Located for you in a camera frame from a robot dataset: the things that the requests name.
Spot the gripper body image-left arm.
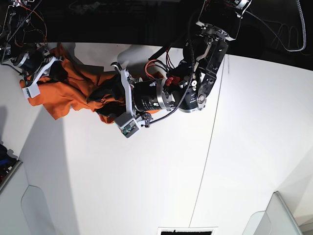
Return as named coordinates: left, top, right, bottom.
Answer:
left=9, top=47, right=65, bottom=87

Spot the gripper body image-right arm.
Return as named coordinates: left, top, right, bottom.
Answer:
left=111, top=62, right=176, bottom=127

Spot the orange t-shirt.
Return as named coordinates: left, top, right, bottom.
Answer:
left=28, top=44, right=117, bottom=124

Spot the clear panel bottom left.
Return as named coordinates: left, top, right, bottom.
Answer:
left=21, top=185, right=56, bottom=235

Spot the clear panel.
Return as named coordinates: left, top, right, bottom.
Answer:
left=243, top=191, right=302, bottom=235
left=21, top=185, right=56, bottom=235

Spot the white tray bottom centre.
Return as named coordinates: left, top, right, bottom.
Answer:
left=157, top=227, right=219, bottom=235

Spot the clear panel bottom right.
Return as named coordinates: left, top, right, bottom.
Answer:
left=243, top=191, right=302, bottom=235

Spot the wrist camera image-right arm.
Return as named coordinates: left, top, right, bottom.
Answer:
left=114, top=113, right=140, bottom=138

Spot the wrist camera image-left arm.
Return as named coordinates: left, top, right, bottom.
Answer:
left=22, top=83, right=40, bottom=99

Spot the grey corrugated hose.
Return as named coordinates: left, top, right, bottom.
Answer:
left=285, top=0, right=307, bottom=52

